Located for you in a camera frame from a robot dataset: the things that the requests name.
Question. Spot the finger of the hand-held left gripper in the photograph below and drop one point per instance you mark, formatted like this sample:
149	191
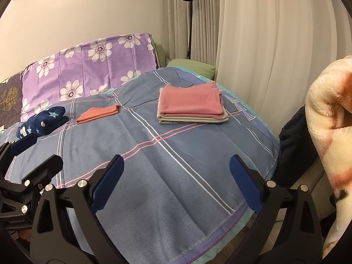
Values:
24	143
49	167

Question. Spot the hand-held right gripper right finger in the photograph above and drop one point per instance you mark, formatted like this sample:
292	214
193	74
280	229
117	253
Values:
244	178

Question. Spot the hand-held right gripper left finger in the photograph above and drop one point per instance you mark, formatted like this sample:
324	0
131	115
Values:
110	178

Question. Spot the pink long-sleeved shirt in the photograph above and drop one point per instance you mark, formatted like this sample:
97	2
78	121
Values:
192	99

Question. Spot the navy star-print fleece blanket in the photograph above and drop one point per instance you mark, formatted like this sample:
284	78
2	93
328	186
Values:
41	121

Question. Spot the blue plaid bed sheet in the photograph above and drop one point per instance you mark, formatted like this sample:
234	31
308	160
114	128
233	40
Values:
154	165

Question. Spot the dark tree-pattern pillow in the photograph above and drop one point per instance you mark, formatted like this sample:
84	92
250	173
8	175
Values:
9	99

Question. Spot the dark cloth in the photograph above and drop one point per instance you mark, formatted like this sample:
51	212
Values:
294	143

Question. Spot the folded salmon cloth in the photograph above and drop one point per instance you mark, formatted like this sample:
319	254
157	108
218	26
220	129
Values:
99	113

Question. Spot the beige upholstered seat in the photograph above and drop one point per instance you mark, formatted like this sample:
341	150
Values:
313	195

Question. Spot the purple floral pillow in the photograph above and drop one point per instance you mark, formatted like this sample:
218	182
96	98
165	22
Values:
90	68

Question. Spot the cream fleece blanket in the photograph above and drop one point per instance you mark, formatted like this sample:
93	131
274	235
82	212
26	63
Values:
330	110

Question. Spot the green pillow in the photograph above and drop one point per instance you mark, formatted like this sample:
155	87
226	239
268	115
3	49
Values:
192	67

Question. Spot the beige pleated curtain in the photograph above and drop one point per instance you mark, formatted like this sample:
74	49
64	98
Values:
261	46

